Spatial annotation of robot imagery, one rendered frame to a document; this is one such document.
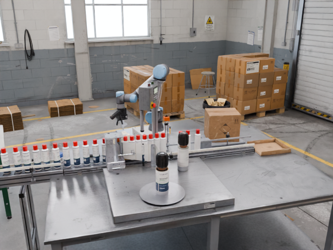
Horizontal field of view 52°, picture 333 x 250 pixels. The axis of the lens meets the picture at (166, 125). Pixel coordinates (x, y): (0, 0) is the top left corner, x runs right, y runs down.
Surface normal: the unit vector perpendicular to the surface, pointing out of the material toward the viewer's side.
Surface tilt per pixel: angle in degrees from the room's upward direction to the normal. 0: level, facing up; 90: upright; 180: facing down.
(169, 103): 88
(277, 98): 88
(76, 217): 0
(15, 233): 0
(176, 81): 90
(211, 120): 90
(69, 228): 0
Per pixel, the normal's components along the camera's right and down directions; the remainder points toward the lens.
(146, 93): -0.33, 0.31
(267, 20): -0.90, 0.15
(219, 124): 0.07, 0.32
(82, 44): 0.44, 0.29
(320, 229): 0.00, -0.95
